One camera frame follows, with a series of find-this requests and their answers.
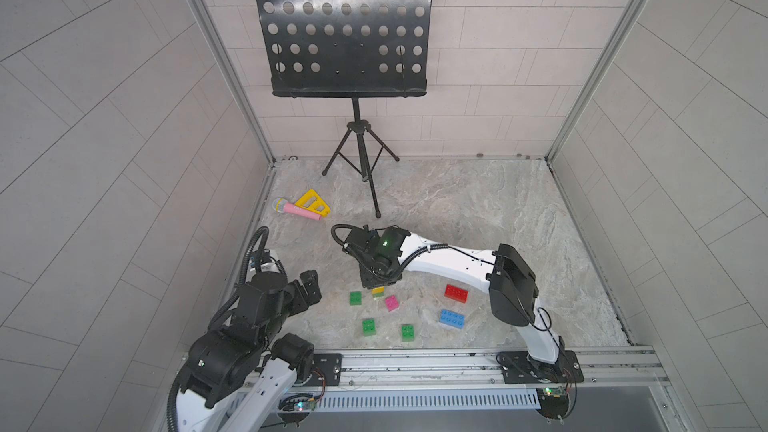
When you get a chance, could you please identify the pink lego brick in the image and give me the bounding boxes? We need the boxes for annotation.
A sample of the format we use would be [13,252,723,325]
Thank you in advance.
[385,295,400,312]

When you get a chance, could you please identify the red lego brick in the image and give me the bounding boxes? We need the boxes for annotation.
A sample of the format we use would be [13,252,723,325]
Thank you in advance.
[444,284,469,304]

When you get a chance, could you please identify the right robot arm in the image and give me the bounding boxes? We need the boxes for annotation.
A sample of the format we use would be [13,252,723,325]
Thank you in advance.
[331,224,584,387]

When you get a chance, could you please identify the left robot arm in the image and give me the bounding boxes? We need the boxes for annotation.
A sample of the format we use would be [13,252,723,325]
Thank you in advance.
[166,226,324,431]

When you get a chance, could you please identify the green lego brick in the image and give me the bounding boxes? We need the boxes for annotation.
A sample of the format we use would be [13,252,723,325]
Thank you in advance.
[401,324,415,342]
[361,318,377,337]
[349,291,362,306]

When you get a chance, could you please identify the green lego brick front left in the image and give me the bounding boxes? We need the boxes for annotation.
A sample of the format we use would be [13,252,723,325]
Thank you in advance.
[361,318,377,337]

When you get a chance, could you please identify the green lego brick front right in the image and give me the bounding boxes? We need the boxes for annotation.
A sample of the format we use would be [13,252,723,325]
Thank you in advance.
[401,324,415,342]

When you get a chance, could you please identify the blue lego brick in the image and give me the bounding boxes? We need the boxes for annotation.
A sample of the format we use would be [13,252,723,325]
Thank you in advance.
[438,309,465,330]

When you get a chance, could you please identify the pink toy microphone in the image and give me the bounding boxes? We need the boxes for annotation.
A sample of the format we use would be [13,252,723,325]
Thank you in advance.
[272,198,322,221]

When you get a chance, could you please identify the yellow triangle toy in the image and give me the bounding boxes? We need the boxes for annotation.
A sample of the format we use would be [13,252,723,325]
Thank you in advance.
[294,189,330,217]

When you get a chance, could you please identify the left circuit board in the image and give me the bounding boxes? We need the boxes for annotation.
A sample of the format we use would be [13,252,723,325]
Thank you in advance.
[278,393,321,413]

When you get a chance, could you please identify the circuit board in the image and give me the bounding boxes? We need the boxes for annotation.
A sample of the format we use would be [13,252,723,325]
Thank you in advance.
[536,387,571,421]
[278,393,321,413]

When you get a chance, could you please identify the right circuit board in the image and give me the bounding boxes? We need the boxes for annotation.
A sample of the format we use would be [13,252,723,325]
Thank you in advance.
[536,387,571,421]

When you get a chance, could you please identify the black perforated music stand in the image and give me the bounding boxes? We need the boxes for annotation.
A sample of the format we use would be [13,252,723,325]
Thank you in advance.
[256,0,432,185]

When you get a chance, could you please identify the aluminium mounting rail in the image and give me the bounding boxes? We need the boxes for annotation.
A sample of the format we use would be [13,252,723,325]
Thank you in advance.
[287,346,670,407]

